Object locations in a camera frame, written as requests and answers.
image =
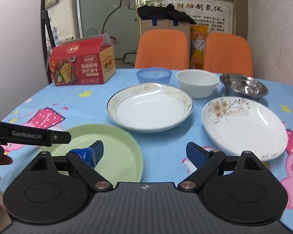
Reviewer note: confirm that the left orange chair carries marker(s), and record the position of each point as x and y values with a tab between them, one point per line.
163	49

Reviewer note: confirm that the light green plastic plate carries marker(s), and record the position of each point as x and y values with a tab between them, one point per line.
122	159

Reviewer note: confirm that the white ribbed bowl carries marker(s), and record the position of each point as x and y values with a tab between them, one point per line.
198	84

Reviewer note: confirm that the blue translucent plastic bowl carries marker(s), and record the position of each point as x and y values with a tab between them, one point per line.
154	75

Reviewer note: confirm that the yellow snack bag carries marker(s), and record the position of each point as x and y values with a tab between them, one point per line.
198	34

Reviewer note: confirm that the orange chair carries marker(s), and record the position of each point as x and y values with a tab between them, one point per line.
163	49
227	53

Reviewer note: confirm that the gold-rimmed white plate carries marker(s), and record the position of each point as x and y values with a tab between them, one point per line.
149	107

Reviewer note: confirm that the floral white plate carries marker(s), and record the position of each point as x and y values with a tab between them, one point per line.
236	124

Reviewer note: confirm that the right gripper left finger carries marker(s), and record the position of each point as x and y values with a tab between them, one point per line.
84	161

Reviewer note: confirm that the black cloth on box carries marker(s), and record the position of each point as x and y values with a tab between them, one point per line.
162	13

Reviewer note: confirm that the red cracker box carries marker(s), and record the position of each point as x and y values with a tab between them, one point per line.
87	61

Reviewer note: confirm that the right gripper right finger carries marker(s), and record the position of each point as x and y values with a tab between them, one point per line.
207	164

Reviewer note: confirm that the right orange chair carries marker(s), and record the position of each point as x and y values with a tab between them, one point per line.
227	53

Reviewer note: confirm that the stainless steel bowl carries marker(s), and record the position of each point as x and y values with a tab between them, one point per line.
243	86

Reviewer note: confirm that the brown cardboard box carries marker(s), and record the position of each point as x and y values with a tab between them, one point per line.
165	24

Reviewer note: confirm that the wall poster with text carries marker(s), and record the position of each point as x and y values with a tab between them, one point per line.
218	15

